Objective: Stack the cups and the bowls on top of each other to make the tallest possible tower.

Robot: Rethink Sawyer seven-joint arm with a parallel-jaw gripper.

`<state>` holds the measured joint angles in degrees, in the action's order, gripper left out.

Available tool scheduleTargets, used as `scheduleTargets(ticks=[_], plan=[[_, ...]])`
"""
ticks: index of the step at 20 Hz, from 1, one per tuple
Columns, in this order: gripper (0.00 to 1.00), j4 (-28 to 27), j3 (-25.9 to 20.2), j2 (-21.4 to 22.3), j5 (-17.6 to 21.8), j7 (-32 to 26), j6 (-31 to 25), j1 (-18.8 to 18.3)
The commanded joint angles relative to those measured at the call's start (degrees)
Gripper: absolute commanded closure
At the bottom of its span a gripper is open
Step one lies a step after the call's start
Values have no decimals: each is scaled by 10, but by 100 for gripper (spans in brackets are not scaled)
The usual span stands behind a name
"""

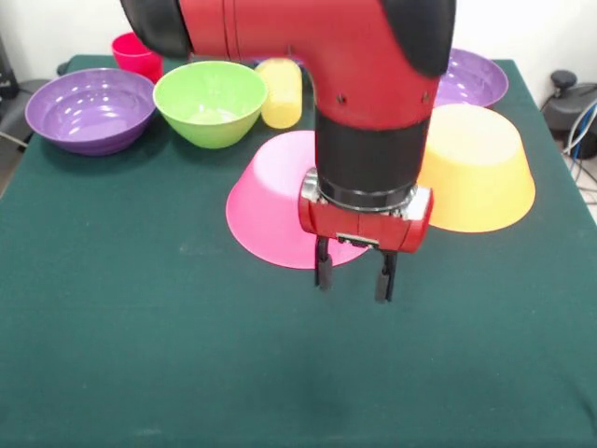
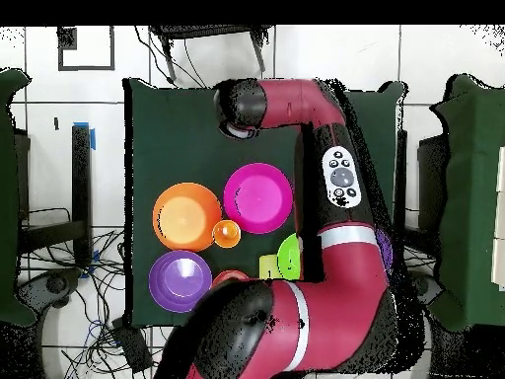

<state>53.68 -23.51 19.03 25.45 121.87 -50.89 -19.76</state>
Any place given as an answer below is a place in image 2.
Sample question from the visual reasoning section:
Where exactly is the pink bowl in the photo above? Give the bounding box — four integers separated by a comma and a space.
223, 162, 295, 235

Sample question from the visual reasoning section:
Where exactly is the orange cup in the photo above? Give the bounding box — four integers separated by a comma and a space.
211, 219, 243, 250

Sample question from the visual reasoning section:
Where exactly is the large orange bowl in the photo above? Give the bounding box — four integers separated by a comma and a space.
152, 182, 224, 253

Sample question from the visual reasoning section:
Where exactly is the yellow cup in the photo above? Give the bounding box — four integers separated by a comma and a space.
258, 254, 282, 280

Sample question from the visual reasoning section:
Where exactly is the green bowl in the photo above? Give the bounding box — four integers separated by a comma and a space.
276, 232, 302, 281

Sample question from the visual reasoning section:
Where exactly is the red-orange bowl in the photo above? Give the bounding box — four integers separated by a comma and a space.
211, 268, 251, 288

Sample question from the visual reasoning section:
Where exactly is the purple bowl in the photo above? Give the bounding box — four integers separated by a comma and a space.
375, 228, 395, 274
148, 249, 214, 314

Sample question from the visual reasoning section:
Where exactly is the dark green table cloth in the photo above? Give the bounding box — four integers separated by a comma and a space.
119, 78, 405, 330

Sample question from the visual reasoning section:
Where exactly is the black power strip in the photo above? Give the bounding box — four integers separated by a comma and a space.
111, 317, 153, 374

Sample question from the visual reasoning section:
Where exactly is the black metal stand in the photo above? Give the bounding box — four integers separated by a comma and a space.
150, 25, 275, 84

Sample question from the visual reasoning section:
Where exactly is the green cloth covered table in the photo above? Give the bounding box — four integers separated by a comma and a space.
0, 68, 35, 327
431, 73, 505, 333

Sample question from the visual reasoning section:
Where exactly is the black metal table frame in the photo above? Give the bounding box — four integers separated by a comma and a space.
17, 121, 97, 269

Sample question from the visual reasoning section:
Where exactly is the black square floor frame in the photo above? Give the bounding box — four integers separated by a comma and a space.
57, 25, 116, 72

